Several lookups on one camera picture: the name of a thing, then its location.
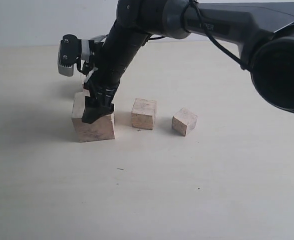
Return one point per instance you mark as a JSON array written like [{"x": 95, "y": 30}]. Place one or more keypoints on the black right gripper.
[{"x": 99, "y": 103}]

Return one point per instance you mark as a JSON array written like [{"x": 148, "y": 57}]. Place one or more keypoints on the second largest wooden cube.
[{"x": 85, "y": 89}]

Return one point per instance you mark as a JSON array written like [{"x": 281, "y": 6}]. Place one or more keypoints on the third largest wooden cube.
[{"x": 143, "y": 114}]

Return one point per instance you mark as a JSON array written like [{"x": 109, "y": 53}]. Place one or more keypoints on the smallest wooden cube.
[{"x": 184, "y": 121}]

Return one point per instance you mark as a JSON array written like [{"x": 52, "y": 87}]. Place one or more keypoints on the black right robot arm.
[{"x": 259, "y": 36}]

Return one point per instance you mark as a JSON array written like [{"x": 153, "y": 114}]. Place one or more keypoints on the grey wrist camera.
[{"x": 71, "y": 52}]

